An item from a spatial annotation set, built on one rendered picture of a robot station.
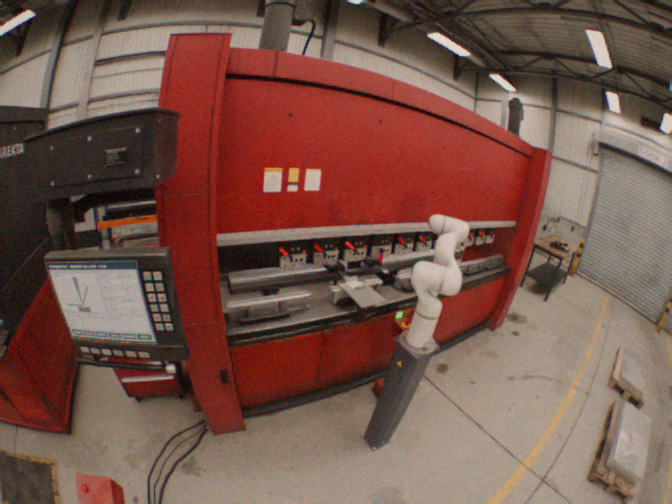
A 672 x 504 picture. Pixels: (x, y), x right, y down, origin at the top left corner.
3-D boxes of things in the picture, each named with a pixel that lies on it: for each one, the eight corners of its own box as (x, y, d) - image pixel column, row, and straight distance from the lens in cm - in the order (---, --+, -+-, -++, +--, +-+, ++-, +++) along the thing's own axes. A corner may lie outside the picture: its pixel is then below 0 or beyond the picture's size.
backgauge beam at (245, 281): (230, 295, 186) (229, 281, 181) (227, 285, 198) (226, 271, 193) (460, 259, 309) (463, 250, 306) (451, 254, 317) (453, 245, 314)
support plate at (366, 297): (362, 308, 161) (362, 307, 160) (340, 286, 179) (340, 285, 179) (386, 302, 171) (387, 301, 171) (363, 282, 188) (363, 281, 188)
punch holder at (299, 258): (280, 269, 153) (281, 241, 146) (275, 263, 160) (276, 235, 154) (305, 266, 158) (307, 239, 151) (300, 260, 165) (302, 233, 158)
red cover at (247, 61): (222, 73, 131) (227, 46, 135) (220, 78, 141) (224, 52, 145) (531, 157, 335) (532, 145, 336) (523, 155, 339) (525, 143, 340)
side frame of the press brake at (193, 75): (214, 436, 217) (170, 33, 118) (197, 359, 269) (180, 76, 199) (246, 431, 216) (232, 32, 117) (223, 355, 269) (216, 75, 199)
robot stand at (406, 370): (392, 441, 221) (440, 346, 146) (372, 451, 213) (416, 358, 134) (379, 425, 226) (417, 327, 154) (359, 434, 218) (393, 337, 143)
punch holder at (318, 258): (313, 266, 159) (316, 238, 153) (308, 259, 166) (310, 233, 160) (337, 263, 166) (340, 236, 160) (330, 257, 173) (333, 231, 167)
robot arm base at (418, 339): (442, 346, 147) (453, 317, 136) (416, 359, 134) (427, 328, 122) (418, 327, 155) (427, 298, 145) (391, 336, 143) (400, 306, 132)
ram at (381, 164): (214, 246, 140) (221, 78, 133) (213, 241, 148) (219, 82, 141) (515, 226, 338) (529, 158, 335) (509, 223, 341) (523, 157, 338)
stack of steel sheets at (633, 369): (642, 397, 447) (644, 393, 445) (617, 376, 431) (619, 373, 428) (645, 366, 535) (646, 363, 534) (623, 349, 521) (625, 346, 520)
